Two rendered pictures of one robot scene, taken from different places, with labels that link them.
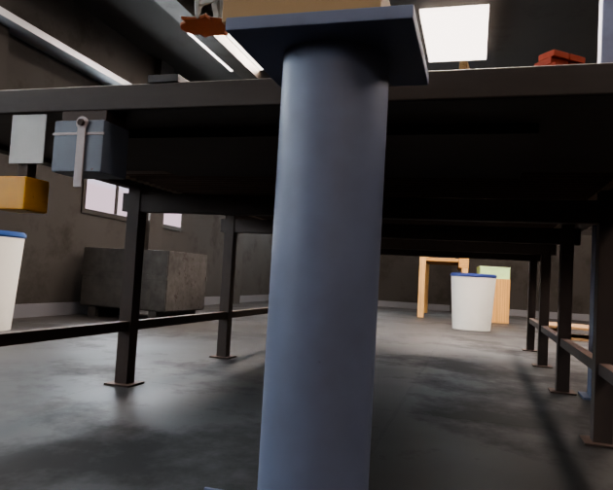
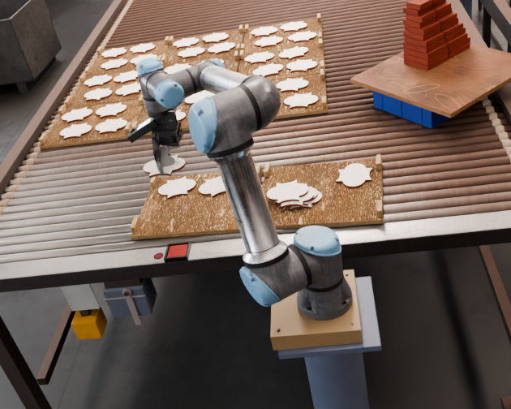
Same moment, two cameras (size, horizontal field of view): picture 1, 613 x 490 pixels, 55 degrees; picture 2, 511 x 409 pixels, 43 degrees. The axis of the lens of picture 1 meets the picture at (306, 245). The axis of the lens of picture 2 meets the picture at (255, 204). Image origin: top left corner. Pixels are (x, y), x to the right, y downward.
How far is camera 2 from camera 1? 174 cm
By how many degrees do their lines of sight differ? 38
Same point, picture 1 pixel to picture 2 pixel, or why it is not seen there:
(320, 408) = not seen: outside the picture
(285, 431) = not seen: outside the picture
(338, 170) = (347, 385)
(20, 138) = (74, 297)
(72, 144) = (123, 303)
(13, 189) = (88, 329)
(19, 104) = (65, 281)
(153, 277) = (5, 50)
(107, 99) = (136, 273)
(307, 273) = not seen: outside the picture
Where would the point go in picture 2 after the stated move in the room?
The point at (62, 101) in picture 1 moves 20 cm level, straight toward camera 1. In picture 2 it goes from (100, 277) to (128, 307)
